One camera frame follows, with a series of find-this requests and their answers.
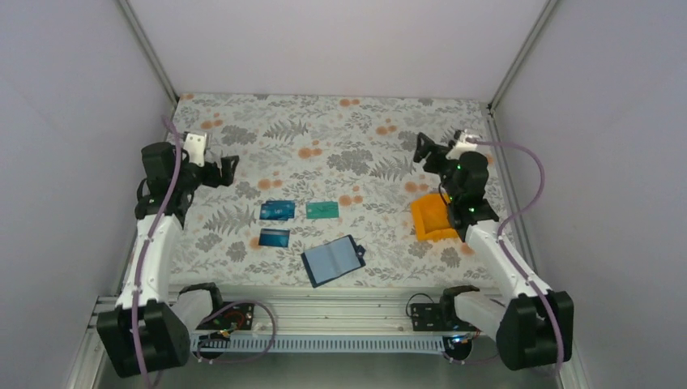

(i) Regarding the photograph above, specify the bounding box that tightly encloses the light blue credit card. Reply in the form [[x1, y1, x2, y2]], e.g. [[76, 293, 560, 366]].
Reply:
[[259, 200, 296, 220]]

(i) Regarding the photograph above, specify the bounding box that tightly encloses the blue striped credit card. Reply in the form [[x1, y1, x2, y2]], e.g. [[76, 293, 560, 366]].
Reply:
[[258, 229, 290, 248]]

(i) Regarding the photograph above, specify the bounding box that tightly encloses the green credit card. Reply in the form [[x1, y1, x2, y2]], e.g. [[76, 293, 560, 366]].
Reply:
[[305, 201, 339, 220]]

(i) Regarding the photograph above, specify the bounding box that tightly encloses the blue leather card holder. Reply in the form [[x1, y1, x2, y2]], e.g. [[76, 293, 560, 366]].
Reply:
[[301, 235, 366, 289]]

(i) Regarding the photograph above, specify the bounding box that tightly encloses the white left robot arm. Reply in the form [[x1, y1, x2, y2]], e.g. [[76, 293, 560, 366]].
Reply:
[[96, 140, 240, 378]]

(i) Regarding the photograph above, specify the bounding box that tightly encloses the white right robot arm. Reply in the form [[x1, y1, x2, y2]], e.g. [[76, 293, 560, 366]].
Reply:
[[407, 130, 574, 370]]

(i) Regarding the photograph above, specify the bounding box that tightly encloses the yellow plastic bin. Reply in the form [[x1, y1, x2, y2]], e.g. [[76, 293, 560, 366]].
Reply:
[[410, 193, 459, 242]]

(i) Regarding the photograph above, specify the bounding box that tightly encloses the floral table cloth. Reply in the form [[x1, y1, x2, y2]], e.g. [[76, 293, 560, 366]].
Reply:
[[170, 93, 493, 288]]

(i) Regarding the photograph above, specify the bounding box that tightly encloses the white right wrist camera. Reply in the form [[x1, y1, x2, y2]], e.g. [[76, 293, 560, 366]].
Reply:
[[446, 130, 480, 160]]

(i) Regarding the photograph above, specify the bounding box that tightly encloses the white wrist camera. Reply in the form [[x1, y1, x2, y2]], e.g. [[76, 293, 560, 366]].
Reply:
[[183, 132, 209, 168], [446, 130, 480, 160]]

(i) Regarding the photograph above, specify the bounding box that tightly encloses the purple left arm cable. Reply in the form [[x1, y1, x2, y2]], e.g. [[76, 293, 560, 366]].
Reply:
[[131, 115, 186, 389]]

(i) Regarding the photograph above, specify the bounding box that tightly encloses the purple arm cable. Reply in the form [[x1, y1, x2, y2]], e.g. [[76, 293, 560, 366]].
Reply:
[[131, 115, 186, 389], [469, 138, 567, 371]]

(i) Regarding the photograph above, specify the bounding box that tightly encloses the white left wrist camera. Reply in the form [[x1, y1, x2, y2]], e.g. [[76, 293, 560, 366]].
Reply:
[[183, 132, 209, 168]]

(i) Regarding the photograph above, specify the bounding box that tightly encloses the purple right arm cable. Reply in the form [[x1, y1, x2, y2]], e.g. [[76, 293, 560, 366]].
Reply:
[[469, 138, 567, 371]]

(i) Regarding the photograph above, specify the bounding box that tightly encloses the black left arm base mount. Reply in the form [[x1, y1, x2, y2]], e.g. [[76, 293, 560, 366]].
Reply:
[[173, 282, 255, 331]]

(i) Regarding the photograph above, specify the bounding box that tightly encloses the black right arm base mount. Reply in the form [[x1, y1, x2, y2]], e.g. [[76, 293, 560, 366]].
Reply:
[[405, 293, 478, 332]]

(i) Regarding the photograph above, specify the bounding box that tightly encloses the aluminium rail base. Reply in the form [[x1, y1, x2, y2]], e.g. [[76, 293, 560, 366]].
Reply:
[[190, 287, 445, 359]]

